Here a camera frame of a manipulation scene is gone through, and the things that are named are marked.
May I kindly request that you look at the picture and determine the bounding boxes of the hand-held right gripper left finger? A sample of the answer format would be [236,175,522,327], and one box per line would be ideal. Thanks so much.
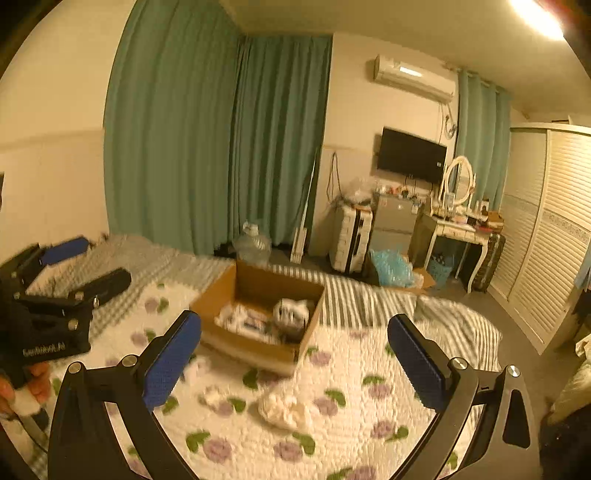
[47,310,203,480]

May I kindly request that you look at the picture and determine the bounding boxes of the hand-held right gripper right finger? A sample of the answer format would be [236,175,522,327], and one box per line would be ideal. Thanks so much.
[387,314,540,480]

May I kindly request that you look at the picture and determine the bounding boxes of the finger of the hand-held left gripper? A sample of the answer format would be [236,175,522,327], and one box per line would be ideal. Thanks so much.
[18,268,133,319]
[0,236,93,296]

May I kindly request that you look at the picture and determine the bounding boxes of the brown cardboard box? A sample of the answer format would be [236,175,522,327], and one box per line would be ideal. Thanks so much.
[189,259,327,376]

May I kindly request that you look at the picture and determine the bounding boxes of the grey white plush toy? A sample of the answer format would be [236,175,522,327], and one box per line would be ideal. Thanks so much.
[272,298,317,343]

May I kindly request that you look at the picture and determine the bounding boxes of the white soft pile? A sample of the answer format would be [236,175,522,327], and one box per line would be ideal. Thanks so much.
[215,302,278,344]

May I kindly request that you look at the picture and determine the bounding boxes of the person's left hand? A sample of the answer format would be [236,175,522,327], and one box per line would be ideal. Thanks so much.
[0,362,52,422]

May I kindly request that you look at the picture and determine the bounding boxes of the small white cloth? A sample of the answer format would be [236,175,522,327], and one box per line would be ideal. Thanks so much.
[198,385,234,412]

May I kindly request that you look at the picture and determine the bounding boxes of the white floral blanket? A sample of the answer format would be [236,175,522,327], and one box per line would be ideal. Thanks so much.
[46,277,503,480]

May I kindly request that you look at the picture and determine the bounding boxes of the grey striped bed sheet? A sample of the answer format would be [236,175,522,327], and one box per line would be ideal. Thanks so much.
[271,263,504,361]

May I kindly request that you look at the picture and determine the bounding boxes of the blue plastic bag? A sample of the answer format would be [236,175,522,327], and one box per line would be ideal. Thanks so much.
[369,249,419,289]

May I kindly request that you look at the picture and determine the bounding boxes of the blue plastic basket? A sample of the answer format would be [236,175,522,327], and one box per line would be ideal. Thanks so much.
[427,256,456,283]

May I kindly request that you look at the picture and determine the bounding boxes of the white dressing table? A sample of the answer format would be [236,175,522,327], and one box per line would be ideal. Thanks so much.
[418,213,498,294]

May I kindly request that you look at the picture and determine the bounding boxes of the white suitcase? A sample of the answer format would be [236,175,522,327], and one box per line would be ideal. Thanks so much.
[329,205,373,274]

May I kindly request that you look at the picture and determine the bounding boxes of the grey mini fridge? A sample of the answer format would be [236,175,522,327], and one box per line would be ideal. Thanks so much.
[370,194,419,256]

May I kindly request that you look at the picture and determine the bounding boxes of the clear water jug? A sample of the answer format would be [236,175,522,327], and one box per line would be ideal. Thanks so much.
[232,220,273,269]

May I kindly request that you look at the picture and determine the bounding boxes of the wide teal curtain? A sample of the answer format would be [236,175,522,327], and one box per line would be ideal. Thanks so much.
[104,0,242,257]

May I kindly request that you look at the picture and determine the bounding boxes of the beige cloth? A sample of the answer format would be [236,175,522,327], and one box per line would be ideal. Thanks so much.
[549,337,591,426]

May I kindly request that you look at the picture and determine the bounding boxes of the white mop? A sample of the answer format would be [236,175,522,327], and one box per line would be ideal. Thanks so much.
[290,161,320,265]

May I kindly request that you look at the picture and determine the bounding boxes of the clear plastic bag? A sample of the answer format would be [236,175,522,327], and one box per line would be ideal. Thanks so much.
[344,178,376,206]

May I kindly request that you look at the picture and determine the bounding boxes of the white oval mirror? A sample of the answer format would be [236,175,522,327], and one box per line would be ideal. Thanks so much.
[442,156,476,209]

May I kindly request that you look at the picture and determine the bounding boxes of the white slatted wardrobe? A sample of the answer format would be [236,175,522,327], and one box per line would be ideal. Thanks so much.
[488,122,591,355]

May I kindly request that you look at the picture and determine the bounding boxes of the narrow teal curtain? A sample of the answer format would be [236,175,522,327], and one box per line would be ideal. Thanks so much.
[455,69,513,214]

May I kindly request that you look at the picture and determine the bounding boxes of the white air conditioner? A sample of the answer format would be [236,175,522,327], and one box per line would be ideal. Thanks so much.
[373,54,456,103]

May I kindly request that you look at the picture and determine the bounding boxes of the ceiling light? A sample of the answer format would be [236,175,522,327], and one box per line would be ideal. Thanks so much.
[508,0,567,40]

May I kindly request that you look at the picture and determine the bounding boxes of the black wall television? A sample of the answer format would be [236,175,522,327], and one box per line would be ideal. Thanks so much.
[377,127,448,184]

